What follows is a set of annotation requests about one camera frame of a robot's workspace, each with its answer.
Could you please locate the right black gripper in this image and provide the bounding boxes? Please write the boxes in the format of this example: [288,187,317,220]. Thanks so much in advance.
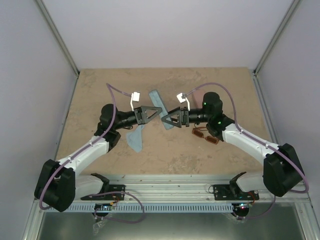
[162,106,211,128]

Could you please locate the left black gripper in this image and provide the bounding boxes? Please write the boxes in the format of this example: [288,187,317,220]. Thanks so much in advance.
[113,106,162,131]

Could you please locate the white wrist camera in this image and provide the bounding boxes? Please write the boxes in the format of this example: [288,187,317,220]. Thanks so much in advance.
[130,91,141,111]
[176,92,191,111]

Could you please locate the pink glasses case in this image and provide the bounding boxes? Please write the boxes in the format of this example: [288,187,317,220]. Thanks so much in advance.
[192,89,206,109]

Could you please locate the corner aluminium post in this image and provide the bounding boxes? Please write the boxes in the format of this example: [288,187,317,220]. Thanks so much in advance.
[34,0,80,78]
[252,0,302,77]

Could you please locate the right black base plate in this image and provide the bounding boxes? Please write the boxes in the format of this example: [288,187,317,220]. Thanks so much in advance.
[210,184,260,202]

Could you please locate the right corner aluminium post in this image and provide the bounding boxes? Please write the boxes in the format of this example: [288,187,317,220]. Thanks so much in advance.
[252,0,302,77]

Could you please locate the blue-grey glasses case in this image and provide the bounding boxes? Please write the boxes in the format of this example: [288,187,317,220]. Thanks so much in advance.
[148,89,176,130]

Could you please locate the brown rectangular sunglasses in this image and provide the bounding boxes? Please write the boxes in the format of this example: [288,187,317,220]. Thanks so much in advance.
[191,126,220,145]

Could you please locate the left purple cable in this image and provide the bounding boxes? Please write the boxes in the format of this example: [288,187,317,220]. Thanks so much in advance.
[38,82,146,225]

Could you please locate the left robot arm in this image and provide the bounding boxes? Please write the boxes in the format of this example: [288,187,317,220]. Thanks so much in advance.
[34,104,162,212]

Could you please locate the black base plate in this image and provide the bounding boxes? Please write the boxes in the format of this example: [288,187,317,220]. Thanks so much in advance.
[210,184,260,202]
[80,184,126,202]

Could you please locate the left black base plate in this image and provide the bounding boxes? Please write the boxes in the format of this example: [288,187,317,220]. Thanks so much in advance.
[80,184,126,202]

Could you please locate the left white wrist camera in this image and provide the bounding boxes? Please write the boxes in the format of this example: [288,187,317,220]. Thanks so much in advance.
[130,91,141,111]

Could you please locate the aluminium rail frame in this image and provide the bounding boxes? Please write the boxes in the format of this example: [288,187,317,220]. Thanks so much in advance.
[22,69,313,240]

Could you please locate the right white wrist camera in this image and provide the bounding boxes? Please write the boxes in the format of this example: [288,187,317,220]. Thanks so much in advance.
[176,92,191,111]

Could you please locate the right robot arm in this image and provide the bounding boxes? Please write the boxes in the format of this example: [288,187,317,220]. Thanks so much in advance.
[161,92,305,200]

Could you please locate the left corner aluminium post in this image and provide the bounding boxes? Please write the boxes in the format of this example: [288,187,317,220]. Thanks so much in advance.
[34,0,80,78]

